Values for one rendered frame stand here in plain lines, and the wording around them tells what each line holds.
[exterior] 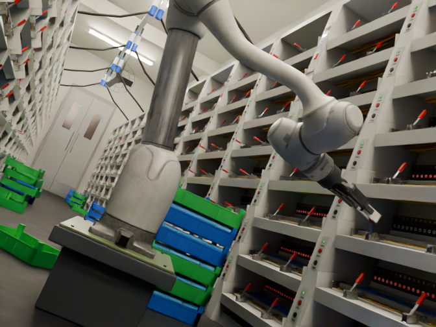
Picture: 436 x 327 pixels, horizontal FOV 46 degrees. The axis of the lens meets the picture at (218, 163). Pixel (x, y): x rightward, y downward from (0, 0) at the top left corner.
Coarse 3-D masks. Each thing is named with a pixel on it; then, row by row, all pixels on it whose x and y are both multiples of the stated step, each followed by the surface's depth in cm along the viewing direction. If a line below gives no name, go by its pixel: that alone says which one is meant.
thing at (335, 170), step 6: (336, 168) 151; (330, 174) 149; (336, 174) 150; (324, 180) 150; (330, 180) 150; (336, 180) 150; (342, 180) 150; (324, 186) 152; (330, 186) 151; (336, 186) 153; (342, 186) 150
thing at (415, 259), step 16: (352, 224) 174; (368, 224) 176; (336, 240) 171; (352, 240) 163; (432, 240) 156; (384, 256) 147; (400, 256) 141; (416, 256) 135; (432, 256) 130; (432, 272) 129
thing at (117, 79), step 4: (128, 56) 801; (124, 64) 799; (104, 72) 761; (120, 72) 769; (116, 76) 769; (124, 76) 770; (104, 80) 761; (112, 80) 769; (116, 80) 770; (120, 80) 773; (124, 80) 774; (128, 80) 776; (108, 84) 767; (112, 84) 768; (128, 84) 777; (116, 92) 767
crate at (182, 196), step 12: (180, 180) 194; (180, 192) 194; (180, 204) 199; (192, 204) 195; (204, 204) 196; (216, 204) 197; (204, 216) 207; (216, 216) 197; (228, 216) 198; (240, 216) 200
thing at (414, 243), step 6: (360, 234) 170; (384, 240) 156; (390, 240) 156; (396, 240) 154; (402, 240) 152; (408, 240) 149; (414, 240) 148; (414, 246) 144; (420, 246) 144; (426, 246) 142
